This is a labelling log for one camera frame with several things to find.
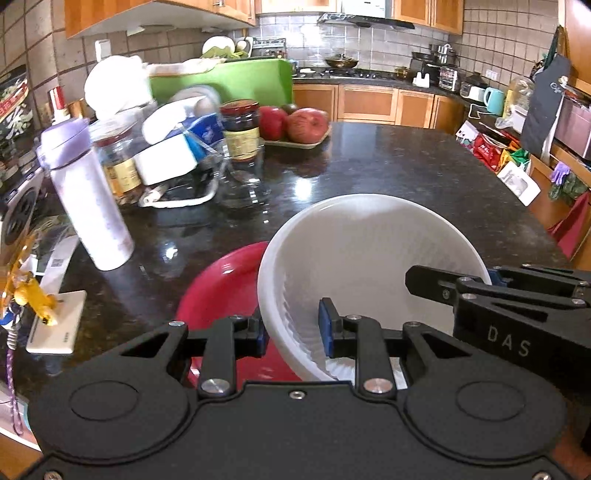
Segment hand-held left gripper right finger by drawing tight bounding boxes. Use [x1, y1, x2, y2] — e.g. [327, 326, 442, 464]
[318, 298, 481, 401]

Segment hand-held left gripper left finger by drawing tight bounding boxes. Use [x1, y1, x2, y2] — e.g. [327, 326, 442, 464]
[108, 314, 271, 401]

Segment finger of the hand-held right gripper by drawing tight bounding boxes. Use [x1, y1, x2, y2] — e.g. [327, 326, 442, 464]
[405, 265, 492, 305]
[488, 263, 591, 300]

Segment red plastic bowl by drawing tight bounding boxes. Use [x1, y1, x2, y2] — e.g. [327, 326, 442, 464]
[175, 240, 302, 389]

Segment large white ribbed bowl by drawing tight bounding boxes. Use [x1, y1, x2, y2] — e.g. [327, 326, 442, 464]
[257, 193, 493, 382]

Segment red cloth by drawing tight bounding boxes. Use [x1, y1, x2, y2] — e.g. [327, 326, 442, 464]
[547, 191, 591, 260]

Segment white framed box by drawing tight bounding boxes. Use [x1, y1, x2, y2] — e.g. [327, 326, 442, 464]
[498, 161, 541, 208]

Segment purple gloves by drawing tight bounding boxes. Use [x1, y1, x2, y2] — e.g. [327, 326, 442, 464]
[549, 161, 574, 186]

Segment red bag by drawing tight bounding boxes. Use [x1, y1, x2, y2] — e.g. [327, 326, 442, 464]
[473, 132, 509, 173]

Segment clear glass cup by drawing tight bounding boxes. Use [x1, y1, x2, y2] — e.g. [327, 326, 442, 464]
[216, 143, 271, 209]

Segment black apron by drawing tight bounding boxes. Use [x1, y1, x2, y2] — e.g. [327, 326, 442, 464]
[521, 52, 572, 161]

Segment clear plastic jug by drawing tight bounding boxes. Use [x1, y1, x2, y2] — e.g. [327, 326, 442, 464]
[496, 76, 536, 133]

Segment teal mug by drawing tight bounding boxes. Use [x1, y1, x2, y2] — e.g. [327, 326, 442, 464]
[483, 86, 507, 116]

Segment white foam tray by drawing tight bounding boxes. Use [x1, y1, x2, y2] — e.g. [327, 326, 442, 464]
[263, 124, 332, 149]

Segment wooden lower cabinets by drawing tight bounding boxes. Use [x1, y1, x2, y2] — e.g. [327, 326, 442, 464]
[293, 82, 465, 135]

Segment white electric cooker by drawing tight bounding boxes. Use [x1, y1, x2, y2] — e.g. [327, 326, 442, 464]
[460, 72, 486, 101]

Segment red apple right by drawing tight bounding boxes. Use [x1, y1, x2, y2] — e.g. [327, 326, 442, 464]
[287, 107, 330, 144]

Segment red apple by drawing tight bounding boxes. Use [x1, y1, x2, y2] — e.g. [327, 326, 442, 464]
[287, 107, 330, 144]
[259, 106, 289, 142]

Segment silver toaster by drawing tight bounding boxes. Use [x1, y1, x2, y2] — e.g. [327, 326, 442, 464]
[438, 65, 462, 92]

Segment white card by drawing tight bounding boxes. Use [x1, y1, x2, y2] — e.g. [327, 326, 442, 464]
[26, 289, 88, 356]

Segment red apple left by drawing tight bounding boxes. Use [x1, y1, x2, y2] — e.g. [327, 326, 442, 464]
[259, 106, 289, 142]

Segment dark sauce jar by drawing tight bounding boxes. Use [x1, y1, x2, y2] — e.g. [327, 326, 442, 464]
[219, 99, 263, 162]

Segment blue and white package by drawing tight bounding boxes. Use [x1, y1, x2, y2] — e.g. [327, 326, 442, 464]
[184, 115, 223, 158]

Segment glass jar with yellow label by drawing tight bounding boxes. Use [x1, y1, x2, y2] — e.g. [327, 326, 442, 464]
[89, 120, 149, 206]

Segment gas stove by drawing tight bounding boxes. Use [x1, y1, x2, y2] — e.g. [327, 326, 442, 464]
[318, 68, 402, 80]

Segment purple water bottle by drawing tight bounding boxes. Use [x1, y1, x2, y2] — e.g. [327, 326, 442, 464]
[36, 117, 135, 272]

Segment stacked metal pots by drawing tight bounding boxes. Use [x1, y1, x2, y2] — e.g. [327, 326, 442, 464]
[429, 43, 458, 66]

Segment green cutting board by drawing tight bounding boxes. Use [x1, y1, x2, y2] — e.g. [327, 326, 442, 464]
[148, 58, 294, 105]

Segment range hood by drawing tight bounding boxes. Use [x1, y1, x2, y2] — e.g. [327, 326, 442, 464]
[317, 12, 416, 30]

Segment white cloth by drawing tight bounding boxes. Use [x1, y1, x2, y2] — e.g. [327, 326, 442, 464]
[84, 55, 219, 121]

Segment red capped bottle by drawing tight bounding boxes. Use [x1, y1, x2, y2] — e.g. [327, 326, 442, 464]
[48, 86, 70, 123]

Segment yellow toy keychain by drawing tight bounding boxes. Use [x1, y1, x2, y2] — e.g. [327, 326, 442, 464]
[0, 230, 61, 327]

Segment purple lanyard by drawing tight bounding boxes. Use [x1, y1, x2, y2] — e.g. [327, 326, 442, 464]
[4, 322, 25, 435]

